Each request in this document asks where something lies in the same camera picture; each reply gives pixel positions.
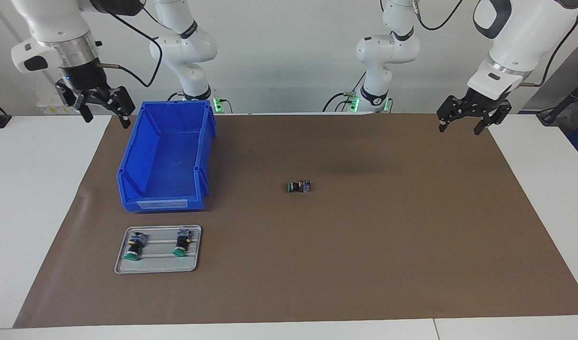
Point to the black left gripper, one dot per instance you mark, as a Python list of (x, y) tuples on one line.
[(480, 105)]

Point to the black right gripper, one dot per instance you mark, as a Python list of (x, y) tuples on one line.
[(83, 80)]

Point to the green push button switch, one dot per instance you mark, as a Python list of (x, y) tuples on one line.
[(134, 248), (298, 187), (181, 243)]

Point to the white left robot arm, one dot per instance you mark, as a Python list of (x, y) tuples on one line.
[(520, 33)]

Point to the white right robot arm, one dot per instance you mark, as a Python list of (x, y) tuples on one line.
[(53, 23)]

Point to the white power strip box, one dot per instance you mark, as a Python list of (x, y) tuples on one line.
[(48, 109)]

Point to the blue plastic storage bin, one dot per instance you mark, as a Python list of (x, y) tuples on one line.
[(171, 160)]

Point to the black stand pole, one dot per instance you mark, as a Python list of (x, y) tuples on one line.
[(565, 105)]

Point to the grey metal tray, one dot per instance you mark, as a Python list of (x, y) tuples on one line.
[(161, 265)]

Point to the brown table mat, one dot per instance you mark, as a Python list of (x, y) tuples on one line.
[(317, 259)]

